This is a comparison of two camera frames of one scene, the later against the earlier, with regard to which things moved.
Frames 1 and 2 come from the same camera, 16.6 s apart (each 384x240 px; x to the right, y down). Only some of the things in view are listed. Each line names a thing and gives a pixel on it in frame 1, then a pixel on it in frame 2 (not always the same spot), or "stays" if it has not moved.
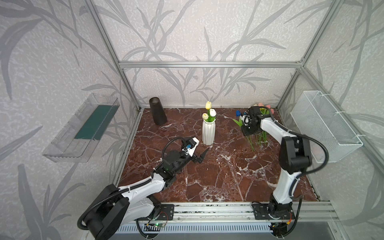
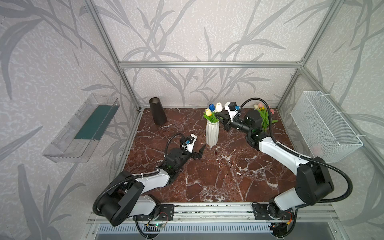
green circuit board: (159, 224) stays
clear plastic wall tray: (76, 140) stays
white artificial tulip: (212, 112) to (219, 107)
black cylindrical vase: (159, 114) stays
